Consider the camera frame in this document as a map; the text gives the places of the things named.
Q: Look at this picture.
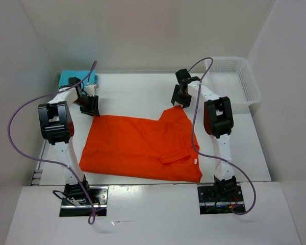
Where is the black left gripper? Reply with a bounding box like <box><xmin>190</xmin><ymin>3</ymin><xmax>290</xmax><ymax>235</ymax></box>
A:
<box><xmin>73</xmin><ymin>94</ymin><xmax>100</xmax><ymax>117</ymax></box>

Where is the light blue t shirt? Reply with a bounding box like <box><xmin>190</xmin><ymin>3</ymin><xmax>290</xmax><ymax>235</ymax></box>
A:
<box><xmin>58</xmin><ymin>70</ymin><xmax>98</xmax><ymax>87</ymax></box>

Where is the orange t shirt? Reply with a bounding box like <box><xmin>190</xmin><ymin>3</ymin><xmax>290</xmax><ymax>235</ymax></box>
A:
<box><xmin>79</xmin><ymin>106</ymin><xmax>202</xmax><ymax>183</ymax></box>

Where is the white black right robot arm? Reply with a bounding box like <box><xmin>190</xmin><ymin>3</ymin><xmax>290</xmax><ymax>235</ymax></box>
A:
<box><xmin>171</xmin><ymin>69</ymin><xmax>237</xmax><ymax>201</ymax></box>

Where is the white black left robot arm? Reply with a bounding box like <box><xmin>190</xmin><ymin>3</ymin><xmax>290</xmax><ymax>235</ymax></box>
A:
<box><xmin>38</xmin><ymin>77</ymin><xmax>100</xmax><ymax>205</ymax></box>

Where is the white plastic basket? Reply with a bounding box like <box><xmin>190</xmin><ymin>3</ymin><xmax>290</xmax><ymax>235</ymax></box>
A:
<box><xmin>203</xmin><ymin>57</ymin><xmax>262</xmax><ymax>108</ymax></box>

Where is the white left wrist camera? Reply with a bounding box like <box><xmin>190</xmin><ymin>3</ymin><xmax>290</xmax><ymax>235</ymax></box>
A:
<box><xmin>84</xmin><ymin>84</ymin><xmax>98</xmax><ymax>96</ymax></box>

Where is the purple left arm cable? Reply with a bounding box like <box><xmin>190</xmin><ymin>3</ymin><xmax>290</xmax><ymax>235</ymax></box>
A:
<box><xmin>7</xmin><ymin>60</ymin><xmax>105</xmax><ymax>225</ymax></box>

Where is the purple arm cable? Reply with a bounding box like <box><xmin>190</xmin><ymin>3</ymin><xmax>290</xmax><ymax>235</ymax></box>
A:
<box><xmin>187</xmin><ymin>58</ymin><xmax>258</xmax><ymax>216</ymax></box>
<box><xmin>7</xmin><ymin>60</ymin><xmax>105</xmax><ymax>225</ymax></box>

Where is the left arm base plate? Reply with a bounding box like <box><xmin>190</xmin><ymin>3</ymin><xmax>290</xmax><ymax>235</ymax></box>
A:
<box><xmin>53</xmin><ymin>186</ymin><xmax>109</xmax><ymax>217</ymax></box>

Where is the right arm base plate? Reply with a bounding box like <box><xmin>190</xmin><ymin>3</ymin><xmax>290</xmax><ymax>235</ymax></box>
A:
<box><xmin>197</xmin><ymin>185</ymin><xmax>246</xmax><ymax>215</ymax></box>

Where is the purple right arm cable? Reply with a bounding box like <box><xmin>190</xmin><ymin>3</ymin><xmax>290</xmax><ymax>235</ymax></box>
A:
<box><xmin>187</xmin><ymin>58</ymin><xmax>258</xmax><ymax>216</ymax></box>

